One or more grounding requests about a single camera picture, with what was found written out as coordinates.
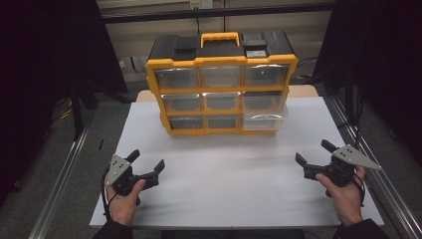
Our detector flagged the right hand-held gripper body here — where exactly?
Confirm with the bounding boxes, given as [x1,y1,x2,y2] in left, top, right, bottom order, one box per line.
[303,143,382,187]

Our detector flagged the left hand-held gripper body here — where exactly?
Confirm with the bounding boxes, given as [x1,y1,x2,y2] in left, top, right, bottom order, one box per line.
[106,153,147,197]

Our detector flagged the person's left hand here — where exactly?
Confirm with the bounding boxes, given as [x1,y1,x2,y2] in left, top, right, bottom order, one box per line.
[104,175,147,227]

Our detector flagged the person's right hand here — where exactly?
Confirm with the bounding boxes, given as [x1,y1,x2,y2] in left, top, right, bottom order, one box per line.
[315,166,366,227]

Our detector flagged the clear plastic organizer drawer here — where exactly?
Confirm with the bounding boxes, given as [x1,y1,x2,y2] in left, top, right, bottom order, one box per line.
[242,113,289,131]

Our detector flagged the black metal stand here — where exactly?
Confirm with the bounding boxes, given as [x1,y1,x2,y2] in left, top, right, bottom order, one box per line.
[71,75,101,141]

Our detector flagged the black curtain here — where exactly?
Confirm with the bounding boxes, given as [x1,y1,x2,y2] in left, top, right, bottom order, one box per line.
[312,0,422,167]
[0,0,129,207]

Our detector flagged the set of clear drawers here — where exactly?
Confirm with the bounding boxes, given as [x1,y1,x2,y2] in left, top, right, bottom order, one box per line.
[154,65,290,131]

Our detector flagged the yellow black organizer cabinet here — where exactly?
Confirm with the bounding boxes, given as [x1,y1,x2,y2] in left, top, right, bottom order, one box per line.
[144,31,299,136]

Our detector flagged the black horizontal bar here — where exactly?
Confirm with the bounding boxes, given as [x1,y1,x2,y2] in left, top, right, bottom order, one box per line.
[99,2,334,25]

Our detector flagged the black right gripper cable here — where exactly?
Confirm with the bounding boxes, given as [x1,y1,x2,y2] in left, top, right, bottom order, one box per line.
[351,172,366,207]

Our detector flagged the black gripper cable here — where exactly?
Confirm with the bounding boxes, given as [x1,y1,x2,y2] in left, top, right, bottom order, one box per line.
[101,167,119,222]
[351,172,366,207]

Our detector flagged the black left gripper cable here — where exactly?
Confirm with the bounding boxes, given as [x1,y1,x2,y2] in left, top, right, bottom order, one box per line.
[101,167,119,222]

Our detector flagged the aluminium floor rail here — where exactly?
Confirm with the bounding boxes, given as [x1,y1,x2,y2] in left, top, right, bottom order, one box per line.
[325,95,422,239]
[35,128,90,239]

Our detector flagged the yellow floor cable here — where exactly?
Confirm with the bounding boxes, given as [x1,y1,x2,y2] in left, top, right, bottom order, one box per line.
[59,99,75,121]

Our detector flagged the black floor cables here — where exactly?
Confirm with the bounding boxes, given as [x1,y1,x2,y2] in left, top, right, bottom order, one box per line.
[296,56,320,82]

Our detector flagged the yellow carry handle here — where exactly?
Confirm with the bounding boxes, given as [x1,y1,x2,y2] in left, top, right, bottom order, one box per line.
[200,31,241,48]

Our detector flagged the white wall outlet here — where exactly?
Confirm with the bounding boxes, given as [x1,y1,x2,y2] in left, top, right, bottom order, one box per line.
[189,0,214,10]

